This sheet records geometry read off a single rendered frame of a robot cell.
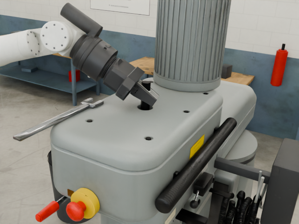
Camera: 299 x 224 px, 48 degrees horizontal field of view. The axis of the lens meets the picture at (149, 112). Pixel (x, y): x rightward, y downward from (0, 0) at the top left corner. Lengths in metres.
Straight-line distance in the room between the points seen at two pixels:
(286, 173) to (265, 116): 4.27
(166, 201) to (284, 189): 0.45
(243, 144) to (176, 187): 0.78
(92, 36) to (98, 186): 0.33
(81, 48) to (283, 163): 0.61
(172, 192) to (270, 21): 4.40
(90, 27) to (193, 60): 0.29
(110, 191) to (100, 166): 0.05
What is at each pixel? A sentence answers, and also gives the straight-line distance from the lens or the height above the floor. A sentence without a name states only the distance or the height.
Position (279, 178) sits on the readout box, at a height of 1.69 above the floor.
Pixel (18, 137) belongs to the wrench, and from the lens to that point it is 0.66.
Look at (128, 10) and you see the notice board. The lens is 5.76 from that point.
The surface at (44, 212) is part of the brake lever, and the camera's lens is 0.77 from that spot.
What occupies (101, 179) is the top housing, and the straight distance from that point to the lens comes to 0.65.
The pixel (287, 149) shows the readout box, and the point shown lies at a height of 1.72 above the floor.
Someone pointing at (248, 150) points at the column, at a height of 1.56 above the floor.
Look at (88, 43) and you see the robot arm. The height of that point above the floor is 2.04.
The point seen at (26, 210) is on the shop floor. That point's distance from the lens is 3.56.
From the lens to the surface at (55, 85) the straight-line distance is 6.20.
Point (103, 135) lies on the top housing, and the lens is 0.66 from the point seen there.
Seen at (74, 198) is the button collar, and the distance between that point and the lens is 0.69.
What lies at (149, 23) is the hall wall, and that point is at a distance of 5.58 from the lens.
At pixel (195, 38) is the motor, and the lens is 0.88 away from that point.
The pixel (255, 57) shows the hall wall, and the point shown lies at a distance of 5.03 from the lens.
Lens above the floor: 2.19
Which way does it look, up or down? 23 degrees down
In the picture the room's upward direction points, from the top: 3 degrees clockwise
